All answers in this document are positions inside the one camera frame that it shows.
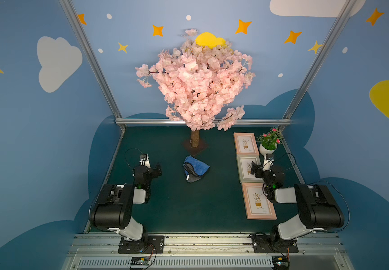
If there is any pink picture frame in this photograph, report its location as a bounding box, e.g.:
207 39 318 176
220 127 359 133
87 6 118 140
242 182 277 221
234 133 259 155

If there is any blue and grey cloth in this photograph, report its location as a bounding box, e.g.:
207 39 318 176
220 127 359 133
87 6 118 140
183 155 210 183

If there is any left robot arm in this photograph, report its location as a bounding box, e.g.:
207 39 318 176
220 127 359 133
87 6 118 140
89 164 162 244

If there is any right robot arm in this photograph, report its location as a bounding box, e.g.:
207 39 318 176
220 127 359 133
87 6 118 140
250 162 345 244

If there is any white pot with flowers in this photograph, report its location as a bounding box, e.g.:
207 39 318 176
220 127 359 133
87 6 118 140
256 128 283 156

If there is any right controller board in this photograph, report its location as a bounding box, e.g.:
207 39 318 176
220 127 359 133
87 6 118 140
272 256 290 270

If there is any controller board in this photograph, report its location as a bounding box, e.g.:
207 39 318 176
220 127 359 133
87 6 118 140
272 256 290 270
130 257 150 268

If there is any left controller board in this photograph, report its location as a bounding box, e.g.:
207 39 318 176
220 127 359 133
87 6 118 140
130 257 150 268

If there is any pink blossom artificial tree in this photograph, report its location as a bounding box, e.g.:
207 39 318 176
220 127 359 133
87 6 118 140
136 29 255 154

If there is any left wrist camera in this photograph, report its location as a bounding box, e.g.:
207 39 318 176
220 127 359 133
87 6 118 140
139 154 151 168

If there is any green picture frame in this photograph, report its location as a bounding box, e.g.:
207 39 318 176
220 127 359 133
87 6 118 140
237 155 263 183

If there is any aluminium rear frame rail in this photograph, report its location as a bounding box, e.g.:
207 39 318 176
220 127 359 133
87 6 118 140
115 117 292 127

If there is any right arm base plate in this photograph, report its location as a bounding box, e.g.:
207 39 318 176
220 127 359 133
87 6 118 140
249 234 299 254

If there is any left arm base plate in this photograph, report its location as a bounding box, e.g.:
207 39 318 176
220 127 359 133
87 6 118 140
118 236 165 254

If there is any aluminium front rail assembly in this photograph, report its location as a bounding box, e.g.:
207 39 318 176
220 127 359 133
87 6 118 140
62 232 354 270

